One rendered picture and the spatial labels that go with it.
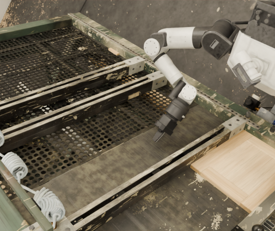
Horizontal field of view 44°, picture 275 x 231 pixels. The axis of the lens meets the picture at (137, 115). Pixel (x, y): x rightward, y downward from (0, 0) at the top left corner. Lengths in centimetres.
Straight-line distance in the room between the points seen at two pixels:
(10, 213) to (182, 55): 223
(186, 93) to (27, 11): 353
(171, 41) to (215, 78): 142
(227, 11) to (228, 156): 168
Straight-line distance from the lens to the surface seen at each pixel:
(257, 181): 154
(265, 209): 141
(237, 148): 166
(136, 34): 340
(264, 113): 192
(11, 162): 118
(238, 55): 125
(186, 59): 303
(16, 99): 172
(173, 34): 149
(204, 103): 187
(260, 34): 133
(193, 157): 148
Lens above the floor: 258
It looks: 54 degrees down
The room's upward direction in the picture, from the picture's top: 76 degrees counter-clockwise
